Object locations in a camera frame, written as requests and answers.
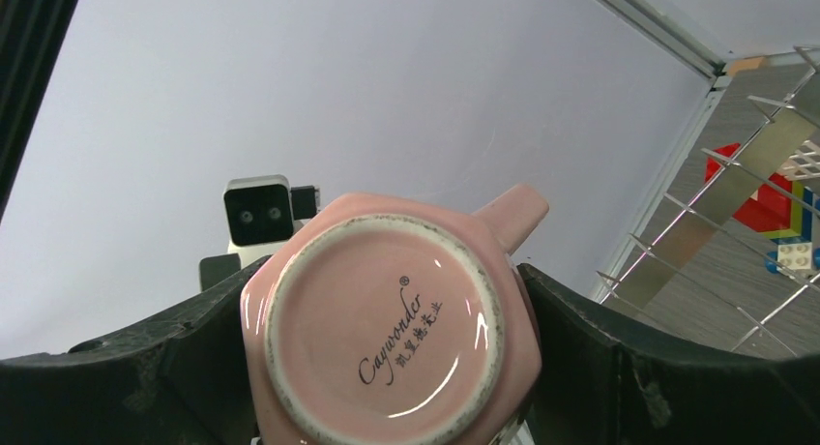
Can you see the blue white block car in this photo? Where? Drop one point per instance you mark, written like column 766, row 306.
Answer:
column 793, row 259

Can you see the light pink mug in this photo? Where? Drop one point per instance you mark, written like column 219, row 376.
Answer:
column 386, row 320

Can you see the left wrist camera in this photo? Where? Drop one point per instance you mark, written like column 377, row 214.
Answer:
column 263, row 213

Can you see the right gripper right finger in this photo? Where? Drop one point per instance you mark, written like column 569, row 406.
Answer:
column 609, row 379

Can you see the red block tower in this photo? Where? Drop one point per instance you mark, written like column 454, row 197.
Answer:
column 771, row 213

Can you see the metal dish rack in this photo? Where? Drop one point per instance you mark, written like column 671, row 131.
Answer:
column 697, row 273

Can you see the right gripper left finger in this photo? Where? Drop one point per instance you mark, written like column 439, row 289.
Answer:
column 179, row 376

